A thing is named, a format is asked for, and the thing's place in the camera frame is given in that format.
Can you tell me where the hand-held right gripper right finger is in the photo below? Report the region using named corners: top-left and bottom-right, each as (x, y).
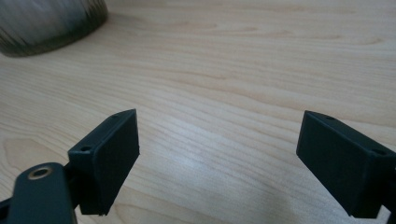
top-left (296, 110), bottom-right (396, 218)

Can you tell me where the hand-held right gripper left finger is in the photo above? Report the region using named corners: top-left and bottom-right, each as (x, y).
top-left (67, 108), bottom-right (140, 217)

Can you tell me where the brown ribbed trash bin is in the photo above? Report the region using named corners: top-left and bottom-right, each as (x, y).
top-left (0, 0), bottom-right (109, 58)

